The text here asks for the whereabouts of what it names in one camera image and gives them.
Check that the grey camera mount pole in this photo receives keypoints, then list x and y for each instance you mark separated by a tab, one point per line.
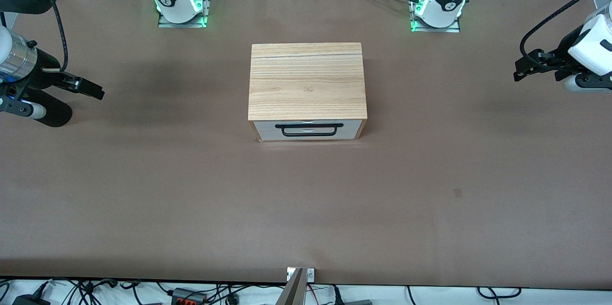
292	293

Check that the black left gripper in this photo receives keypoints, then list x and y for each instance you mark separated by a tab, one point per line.
563	49

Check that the black orange power adapter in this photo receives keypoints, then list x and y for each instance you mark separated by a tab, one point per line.
189	295

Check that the small metal bracket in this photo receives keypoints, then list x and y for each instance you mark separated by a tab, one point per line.
310	275

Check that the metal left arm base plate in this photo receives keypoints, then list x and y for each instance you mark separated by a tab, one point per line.
454	28

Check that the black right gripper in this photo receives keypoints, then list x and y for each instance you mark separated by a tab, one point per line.
44	69

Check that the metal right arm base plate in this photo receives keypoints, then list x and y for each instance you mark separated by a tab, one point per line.
167	24

